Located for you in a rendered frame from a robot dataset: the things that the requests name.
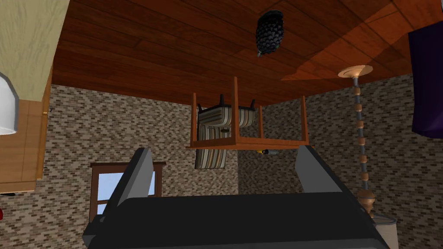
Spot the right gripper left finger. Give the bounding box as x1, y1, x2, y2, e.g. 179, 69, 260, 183
102, 147, 155, 216

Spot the striped armchair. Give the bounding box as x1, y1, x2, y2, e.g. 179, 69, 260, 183
194, 94, 257, 170

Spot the brown framed window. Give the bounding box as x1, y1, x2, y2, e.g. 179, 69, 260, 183
89, 161, 167, 223

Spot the floor lamp with beaded pole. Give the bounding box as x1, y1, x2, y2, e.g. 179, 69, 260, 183
337, 64, 399, 249

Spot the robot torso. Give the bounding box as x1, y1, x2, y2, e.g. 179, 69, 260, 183
0, 72, 20, 136

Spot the light wood cabinet beige top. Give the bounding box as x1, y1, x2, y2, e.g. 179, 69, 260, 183
0, 0, 71, 194

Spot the dark purple curtain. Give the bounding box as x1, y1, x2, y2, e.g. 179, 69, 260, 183
407, 22, 443, 140

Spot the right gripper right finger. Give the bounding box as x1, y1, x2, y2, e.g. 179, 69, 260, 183
294, 145, 347, 194

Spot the brown wooden table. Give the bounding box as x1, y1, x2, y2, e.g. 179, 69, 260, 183
186, 76, 311, 151

